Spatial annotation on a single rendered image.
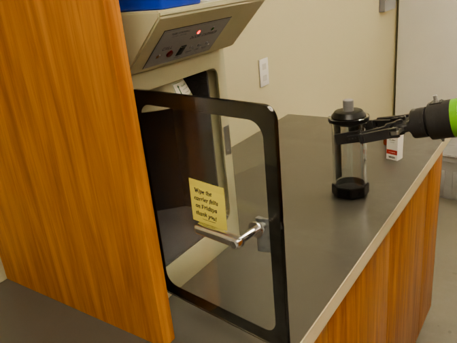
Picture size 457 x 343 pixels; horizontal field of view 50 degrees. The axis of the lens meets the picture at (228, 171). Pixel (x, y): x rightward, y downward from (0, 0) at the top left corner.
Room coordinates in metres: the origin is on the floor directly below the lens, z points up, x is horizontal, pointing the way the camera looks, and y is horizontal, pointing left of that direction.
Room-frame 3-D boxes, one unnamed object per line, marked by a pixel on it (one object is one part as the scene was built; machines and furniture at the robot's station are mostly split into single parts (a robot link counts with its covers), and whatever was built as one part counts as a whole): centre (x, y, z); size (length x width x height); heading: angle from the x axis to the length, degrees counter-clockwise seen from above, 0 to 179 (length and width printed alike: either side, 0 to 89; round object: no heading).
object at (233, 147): (0.71, 0.04, 1.19); 0.30 x 0.01 x 0.40; 47
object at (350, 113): (1.26, -0.34, 1.18); 0.09 x 0.09 x 0.07
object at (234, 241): (0.63, 0.01, 1.20); 0.10 x 0.05 x 0.03; 47
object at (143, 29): (0.91, 0.03, 1.46); 0.32 x 0.12 x 0.10; 144
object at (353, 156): (1.25, -0.34, 1.06); 0.11 x 0.11 x 0.21
